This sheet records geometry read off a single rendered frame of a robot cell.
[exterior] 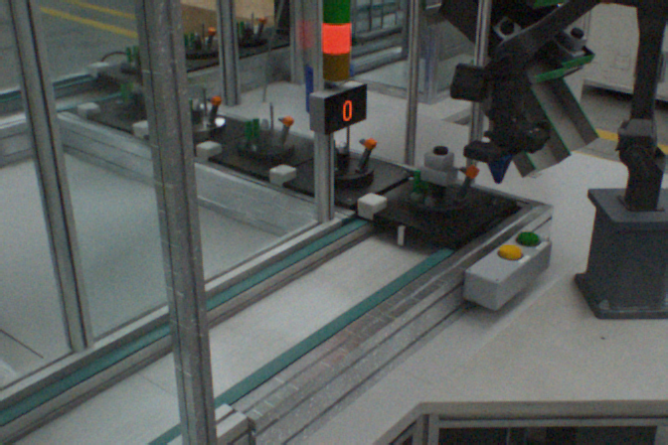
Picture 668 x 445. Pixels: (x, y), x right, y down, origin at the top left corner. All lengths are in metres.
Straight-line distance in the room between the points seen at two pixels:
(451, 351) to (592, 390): 0.24
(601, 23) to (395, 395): 4.79
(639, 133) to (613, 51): 4.41
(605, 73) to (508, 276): 4.54
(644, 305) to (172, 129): 1.04
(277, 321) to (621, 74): 4.73
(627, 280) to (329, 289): 0.54
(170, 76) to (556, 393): 0.84
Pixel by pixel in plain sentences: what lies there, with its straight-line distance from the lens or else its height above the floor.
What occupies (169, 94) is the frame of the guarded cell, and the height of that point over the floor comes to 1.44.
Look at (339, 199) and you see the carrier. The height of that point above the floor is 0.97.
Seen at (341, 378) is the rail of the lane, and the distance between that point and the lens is 1.22.
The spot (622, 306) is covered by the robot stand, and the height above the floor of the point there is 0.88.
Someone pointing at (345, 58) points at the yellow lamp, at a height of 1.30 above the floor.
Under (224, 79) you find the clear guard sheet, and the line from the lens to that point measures 1.32.
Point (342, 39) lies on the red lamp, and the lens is 1.44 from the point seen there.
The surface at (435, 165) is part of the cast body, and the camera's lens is 1.61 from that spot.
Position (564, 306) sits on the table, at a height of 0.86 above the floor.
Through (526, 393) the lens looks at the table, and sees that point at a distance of 1.33.
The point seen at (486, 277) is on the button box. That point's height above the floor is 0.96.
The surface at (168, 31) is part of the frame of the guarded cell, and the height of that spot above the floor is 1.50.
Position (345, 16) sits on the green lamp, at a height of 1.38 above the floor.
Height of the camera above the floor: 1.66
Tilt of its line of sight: 26 degrees down
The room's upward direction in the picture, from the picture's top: straight up
